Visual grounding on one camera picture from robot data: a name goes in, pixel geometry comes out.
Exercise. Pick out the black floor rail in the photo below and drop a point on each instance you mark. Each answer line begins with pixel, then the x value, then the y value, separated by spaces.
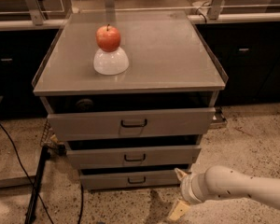
pixel 30 214

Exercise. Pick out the grey top drawer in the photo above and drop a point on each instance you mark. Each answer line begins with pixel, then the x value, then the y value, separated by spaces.
pixel 129 124

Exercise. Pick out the dark left counter cabinet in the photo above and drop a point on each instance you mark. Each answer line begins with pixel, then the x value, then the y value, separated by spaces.
pixel 21 53

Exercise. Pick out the grey bottom drawer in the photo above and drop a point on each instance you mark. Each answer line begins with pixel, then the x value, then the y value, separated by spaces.
pixel 130 180

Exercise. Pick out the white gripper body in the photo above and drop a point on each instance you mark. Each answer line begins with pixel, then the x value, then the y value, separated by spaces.
pixel 188 188

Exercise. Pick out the red apple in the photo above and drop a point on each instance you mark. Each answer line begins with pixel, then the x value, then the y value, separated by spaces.
pixel 108 38

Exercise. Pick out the wire basket beside cabinet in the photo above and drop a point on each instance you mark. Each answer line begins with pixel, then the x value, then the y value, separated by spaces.
pixel 50 140

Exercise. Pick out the dark round object in drawer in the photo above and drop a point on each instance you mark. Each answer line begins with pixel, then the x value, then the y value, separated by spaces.
pixel 84 105

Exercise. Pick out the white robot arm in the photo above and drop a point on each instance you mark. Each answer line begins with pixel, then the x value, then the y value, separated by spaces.
pixel 223 183

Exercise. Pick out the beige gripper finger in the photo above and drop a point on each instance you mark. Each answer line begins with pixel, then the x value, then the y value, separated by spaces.
pixel 179 209
pixel 180 174

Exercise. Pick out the white upturned bowl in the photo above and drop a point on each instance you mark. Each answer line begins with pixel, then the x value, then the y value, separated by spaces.
pixel 110 63

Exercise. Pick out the dark right counter cabinet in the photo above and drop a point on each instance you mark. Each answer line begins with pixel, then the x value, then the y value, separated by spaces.
pixel 250 55

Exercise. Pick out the dark counter cabinet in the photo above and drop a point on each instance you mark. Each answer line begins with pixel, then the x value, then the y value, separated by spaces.
pixel 250 55
pixel 21 53

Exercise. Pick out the grey drawer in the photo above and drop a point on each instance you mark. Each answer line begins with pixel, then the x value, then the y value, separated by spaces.
pixel 129 124
pixel 132 157
pixel 130 180

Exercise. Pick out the grey middle drawer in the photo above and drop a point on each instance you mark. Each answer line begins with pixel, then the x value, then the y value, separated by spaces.
pixel 132 157

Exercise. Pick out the grey drawer cabinet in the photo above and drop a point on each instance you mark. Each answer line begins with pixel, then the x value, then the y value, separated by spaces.
pixel 170 67

